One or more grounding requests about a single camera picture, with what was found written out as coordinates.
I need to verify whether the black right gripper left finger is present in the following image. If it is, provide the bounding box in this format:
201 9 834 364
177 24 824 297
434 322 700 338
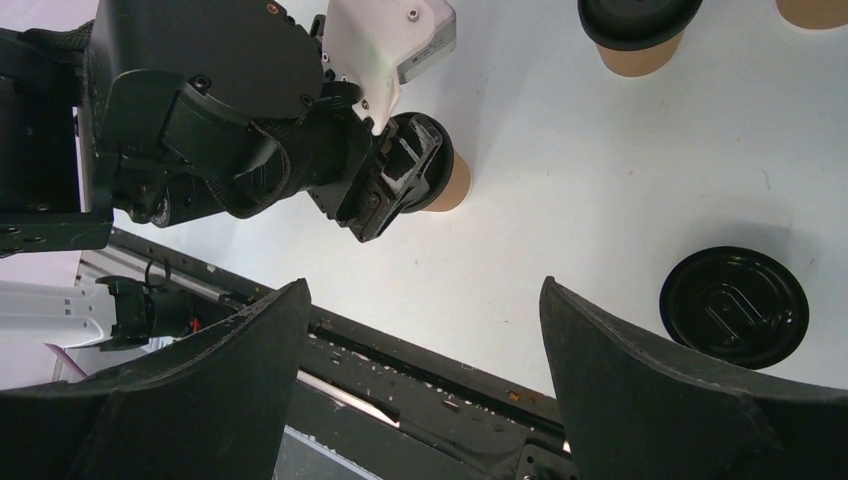
1 279 312 479

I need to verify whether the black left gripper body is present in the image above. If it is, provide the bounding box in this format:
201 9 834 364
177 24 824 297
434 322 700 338
112 69 376 228

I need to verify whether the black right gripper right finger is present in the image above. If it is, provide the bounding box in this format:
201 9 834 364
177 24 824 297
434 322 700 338
539 277 847 479

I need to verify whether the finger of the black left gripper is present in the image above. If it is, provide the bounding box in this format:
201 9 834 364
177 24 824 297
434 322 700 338
381 113 443 199
347 188 405 243

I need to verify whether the black plastic cup lid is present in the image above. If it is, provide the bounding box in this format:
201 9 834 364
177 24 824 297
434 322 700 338
577 0 702 51
383 112 454 214

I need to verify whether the brown paper cup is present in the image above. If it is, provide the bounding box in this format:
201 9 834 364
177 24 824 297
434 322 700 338
596 32 684 78
423 151 472 213

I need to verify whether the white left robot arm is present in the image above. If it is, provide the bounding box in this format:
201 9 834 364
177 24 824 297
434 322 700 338
1 1 457 257

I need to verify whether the stack of black lids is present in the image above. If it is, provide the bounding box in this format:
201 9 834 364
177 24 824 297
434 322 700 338
659 246 810 370

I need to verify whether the stack of brown paper cups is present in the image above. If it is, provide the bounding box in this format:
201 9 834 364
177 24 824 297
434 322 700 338
776 0 847 30

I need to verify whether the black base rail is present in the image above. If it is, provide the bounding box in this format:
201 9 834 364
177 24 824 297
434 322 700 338
72 228 578 480

